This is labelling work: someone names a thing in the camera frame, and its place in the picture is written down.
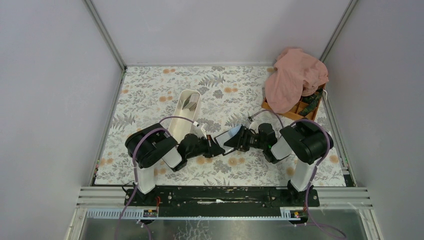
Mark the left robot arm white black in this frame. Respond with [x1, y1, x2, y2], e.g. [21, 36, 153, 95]
[124, 123, 225, 195]

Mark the floral patterned table mat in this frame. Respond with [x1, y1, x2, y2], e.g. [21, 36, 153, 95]
[95, 65, 347, 187]

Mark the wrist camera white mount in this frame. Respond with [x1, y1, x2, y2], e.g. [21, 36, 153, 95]
[248, 116, 259, 132]
[194, 122, 208, 138]

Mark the wooden organizer box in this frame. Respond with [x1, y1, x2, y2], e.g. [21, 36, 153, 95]
[277, 84, 326, 121]

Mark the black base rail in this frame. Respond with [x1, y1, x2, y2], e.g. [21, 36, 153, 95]
[124, 185, 320, 218]

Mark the cream plastic oblong tray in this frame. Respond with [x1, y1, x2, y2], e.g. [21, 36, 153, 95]
[168, 89, 201, 143]

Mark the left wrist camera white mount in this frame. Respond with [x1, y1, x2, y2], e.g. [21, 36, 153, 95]
[194, 122, 208, 138]

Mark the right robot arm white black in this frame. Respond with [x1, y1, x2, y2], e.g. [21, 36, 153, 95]
[215, 118, 334, 192]

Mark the pink cloth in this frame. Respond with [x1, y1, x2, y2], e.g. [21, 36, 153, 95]
[264, 47, 329, 114]

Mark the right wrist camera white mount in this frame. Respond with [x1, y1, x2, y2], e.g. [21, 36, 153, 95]
[248, 116, 259, 132]

